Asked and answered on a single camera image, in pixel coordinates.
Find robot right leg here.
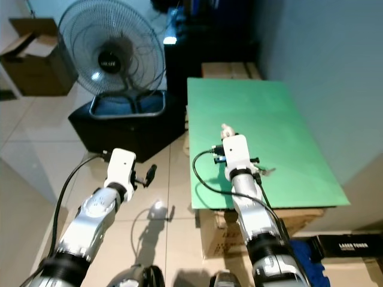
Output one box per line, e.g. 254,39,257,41
208,270,241,287

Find grey standing fan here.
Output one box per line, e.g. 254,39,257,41
58,0,168,120

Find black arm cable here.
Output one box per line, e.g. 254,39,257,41
55,154,112,255
191,149,283,227

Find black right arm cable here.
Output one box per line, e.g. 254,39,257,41
191,149,283,227

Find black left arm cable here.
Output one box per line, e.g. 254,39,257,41
55,154,112,255

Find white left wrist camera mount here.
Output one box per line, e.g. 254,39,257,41
105,149,137,188

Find black speaker box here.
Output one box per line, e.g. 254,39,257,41
67,90,187,163

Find black laser toner box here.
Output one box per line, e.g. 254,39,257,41
315,234,383,259

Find robot leg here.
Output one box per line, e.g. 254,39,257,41
208,270,241,287
113,263,166,287

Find dark cabinet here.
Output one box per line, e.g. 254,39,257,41
151,0,259,80

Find green board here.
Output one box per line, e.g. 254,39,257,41
186,77,351,210

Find robot left leg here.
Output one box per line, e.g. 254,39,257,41
113,263,166,287

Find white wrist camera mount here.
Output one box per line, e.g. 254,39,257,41
105,149,137,188
222,134,251,175

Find flat closed cardboard box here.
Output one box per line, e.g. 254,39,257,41
200,61,263,81

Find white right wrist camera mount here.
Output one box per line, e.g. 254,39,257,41
222,134,251,175

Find open brown cardboard box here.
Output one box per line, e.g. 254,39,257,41
0,17,79,98

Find large cardboard box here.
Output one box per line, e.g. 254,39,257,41
197,206,325,260

